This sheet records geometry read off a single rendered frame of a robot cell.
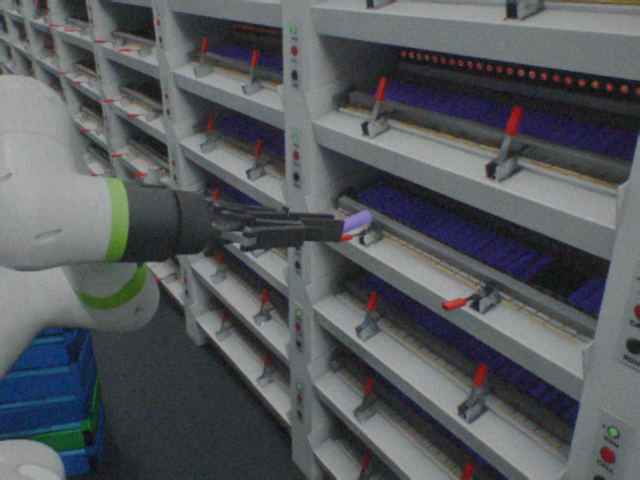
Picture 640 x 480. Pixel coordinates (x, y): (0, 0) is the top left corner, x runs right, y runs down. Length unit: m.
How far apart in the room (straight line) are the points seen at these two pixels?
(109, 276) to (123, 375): 1.07
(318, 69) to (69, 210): 0.61
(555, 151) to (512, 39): 0.15
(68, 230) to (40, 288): 0.46
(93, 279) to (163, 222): 0.29
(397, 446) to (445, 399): 0.22
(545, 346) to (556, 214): 0.18
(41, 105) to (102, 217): 0.15
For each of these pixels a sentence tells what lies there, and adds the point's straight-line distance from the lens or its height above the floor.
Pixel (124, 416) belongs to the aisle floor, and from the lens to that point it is 1.84.
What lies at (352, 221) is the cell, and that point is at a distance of 0.84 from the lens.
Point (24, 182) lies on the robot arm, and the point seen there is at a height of 0.94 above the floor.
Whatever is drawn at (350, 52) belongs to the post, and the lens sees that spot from 1.17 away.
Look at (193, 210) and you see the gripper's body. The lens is 0.70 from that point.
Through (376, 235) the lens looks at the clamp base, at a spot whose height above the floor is 0.70.
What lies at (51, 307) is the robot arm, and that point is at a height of 0.62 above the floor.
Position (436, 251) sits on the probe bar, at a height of 0.72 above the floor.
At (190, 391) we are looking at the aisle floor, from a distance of 1.88.
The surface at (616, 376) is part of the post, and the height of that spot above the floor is 0.71.
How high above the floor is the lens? 1.13
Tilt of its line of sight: 24 degrees down
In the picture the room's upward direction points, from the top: straight up
